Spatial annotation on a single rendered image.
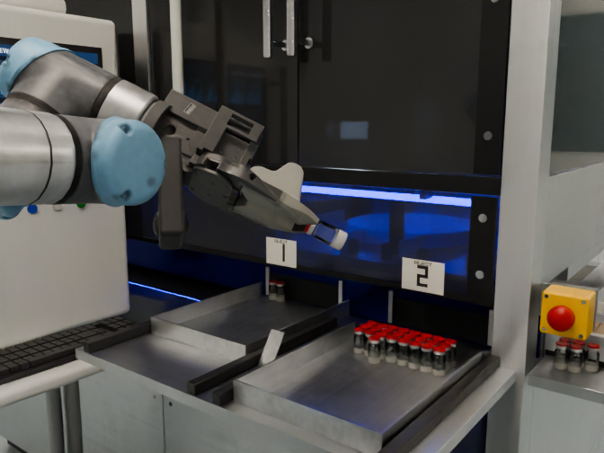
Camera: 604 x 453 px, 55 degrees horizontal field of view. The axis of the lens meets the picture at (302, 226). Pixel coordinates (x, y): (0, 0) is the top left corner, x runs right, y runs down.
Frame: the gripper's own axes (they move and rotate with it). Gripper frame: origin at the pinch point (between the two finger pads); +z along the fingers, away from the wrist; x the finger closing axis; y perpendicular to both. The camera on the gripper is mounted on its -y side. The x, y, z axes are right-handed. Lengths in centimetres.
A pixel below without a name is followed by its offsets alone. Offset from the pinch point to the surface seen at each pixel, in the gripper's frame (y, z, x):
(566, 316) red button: 15, 45, 17
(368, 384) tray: -3.9, 23.6, 33.4
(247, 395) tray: -13.8, 5.9, 31.5
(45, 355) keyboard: -17, -30, 73
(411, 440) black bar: -12.9, 25.8, 15.6
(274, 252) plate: 22, 3, 62
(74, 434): -28, -22, 121
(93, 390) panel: -15, -25, 143
